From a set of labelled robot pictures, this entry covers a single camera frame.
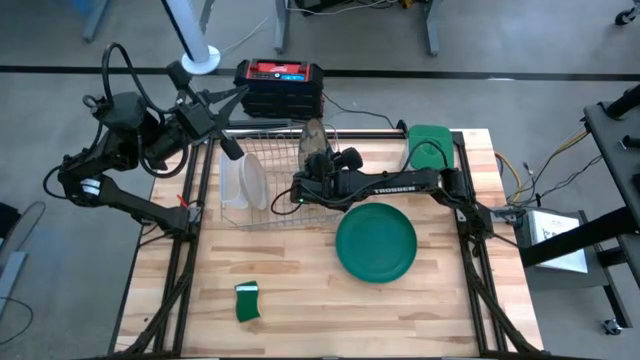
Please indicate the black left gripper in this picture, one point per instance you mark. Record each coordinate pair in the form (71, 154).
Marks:
(192, 120)

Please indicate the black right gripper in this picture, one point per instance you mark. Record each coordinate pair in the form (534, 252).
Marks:
(325, 187)

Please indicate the floral glass plate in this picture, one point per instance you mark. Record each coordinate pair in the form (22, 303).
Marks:
(312, 140)

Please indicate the dark green plate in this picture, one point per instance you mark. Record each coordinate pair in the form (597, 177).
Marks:
(375, 245)

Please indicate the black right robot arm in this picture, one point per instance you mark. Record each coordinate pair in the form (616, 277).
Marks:
(390, 187)

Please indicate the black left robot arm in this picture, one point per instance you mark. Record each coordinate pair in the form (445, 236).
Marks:
(125, 200)

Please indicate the white tower fan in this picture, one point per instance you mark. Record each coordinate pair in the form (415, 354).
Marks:
(200, 64)

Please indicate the grey desk leg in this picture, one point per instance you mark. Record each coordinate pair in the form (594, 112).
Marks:
(432, 27)
(281, 25)
(95, 20)

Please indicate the green Cascade detergent tub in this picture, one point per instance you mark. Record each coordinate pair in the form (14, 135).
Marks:
(425, 134)

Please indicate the green sponge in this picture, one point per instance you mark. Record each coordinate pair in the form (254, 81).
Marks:
(247, 305)

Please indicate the white box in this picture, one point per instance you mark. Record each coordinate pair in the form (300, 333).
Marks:
(555, 240)

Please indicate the grey metal stand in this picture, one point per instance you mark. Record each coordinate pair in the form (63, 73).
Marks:
(22, 235)

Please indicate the black cart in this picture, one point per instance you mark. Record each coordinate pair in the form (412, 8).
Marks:
(615, 150)

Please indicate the caster wheel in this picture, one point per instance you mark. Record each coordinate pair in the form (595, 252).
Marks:
(625, 17)
(612, 327)

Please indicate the black aluminium table frame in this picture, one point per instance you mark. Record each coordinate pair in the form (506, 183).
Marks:
(182, 310)

